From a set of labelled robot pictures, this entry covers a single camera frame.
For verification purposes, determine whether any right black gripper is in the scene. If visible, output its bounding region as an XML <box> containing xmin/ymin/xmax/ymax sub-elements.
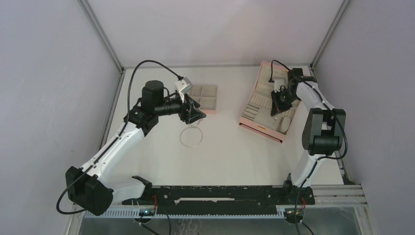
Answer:
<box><xmin>270</xmin><ymin>88</ymin><xmax>299</xmax><ymax>116</ymax></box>

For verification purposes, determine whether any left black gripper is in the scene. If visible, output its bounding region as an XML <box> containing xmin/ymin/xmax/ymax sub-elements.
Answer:
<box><xmin>155</xmin><ymin>92</ymin><xmax>206</xmax><ymax>124</ymax></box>

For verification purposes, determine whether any pink compartment tray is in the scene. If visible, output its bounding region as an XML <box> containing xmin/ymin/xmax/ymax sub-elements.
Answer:
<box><xmin>186</xmin><ymin>85</ymin><xmax>218</xmax><ymax>114</ymax></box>

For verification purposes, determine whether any pink jewelry box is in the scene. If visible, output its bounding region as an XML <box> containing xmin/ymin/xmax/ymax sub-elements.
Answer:
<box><xmin>239</xmin><ymin>61</ymin><xmax>300</xmax><ymax>142</ymax></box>

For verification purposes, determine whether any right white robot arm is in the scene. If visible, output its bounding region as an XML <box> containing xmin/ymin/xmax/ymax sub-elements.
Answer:
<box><xmin>271</xmin><ymin>68</ymin><xmax>347</xmax><ymax>204</ymax></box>

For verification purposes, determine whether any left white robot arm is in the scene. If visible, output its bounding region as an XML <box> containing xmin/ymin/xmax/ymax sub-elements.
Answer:
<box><xmin>64</xmin><ymin>77</ymin><xmax>206</xmax><ymax>215</ymax></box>

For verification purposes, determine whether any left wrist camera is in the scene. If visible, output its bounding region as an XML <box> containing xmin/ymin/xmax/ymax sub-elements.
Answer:
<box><xmin>175</xmin><ymin>77</ymin><xmax>193</xmax><ymax>103</ymax></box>

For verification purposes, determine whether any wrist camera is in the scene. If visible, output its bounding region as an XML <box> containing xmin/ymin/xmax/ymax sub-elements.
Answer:
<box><xmin>175</xmin><ymin>77</ymin><xmax>193</xmax><ymax>103</ymax></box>
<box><xmin>273</xmin><ymin>77</ymin><xmax>285</xmax><ymax>93</ymax></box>

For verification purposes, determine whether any silver bangle ring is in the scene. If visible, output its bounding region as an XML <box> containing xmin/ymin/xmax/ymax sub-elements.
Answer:
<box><xmin>179</xmin><ymin>125</ymin><xmax>204</xmax><ymax>148</ymax></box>

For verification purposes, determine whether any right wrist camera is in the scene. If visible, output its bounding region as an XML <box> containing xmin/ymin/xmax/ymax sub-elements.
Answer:
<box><xmin>273</xmin><ymin>77</ymin><xmax>285</xmax><ymax>93</ymax></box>

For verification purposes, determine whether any right black cable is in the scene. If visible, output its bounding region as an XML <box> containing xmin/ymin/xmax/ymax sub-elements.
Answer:
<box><xmin>268</xmin><ymin>59</ymin><xmax>348</xmax><ymax>235</ymax></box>

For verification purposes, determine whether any black mounting rail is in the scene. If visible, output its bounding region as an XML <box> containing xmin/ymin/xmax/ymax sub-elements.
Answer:
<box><xmin>122</xmin><ymin>186</ymin><xmax>315</xmax><ymax>211</ymax></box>

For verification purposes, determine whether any white slotted cable duct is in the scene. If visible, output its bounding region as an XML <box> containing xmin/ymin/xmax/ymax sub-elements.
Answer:
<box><xmin>99</xmin><ymin>207</ymin><xmax>285</xmax><ymax>219</ymax></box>

